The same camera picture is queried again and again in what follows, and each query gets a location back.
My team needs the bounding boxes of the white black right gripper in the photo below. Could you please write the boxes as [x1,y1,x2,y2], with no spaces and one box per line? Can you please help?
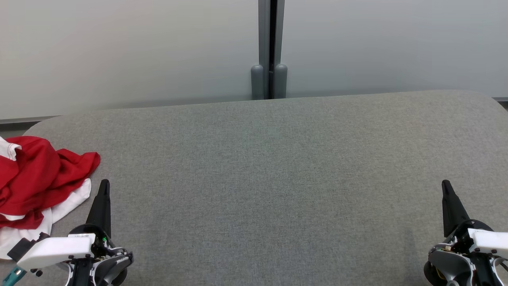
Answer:
[437,180,508,286]

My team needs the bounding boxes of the red white basketball jersey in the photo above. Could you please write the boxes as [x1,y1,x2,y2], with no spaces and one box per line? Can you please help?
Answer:
[0,136,101,260]

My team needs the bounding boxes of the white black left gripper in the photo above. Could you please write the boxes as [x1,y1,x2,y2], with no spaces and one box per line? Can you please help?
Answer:
[16,179,130,286]

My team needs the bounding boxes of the grey double partition post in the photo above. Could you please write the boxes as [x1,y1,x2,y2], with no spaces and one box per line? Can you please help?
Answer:
[250,0,288,100]

